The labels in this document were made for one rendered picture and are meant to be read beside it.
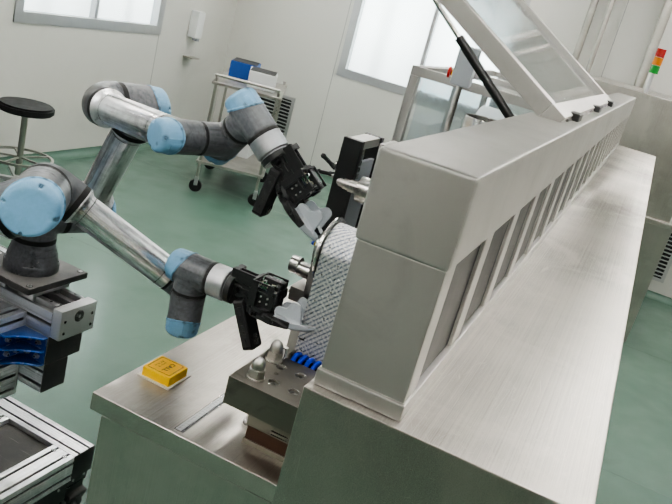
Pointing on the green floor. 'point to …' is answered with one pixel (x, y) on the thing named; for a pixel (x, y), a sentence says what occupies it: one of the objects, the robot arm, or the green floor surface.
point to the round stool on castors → (28, 108)
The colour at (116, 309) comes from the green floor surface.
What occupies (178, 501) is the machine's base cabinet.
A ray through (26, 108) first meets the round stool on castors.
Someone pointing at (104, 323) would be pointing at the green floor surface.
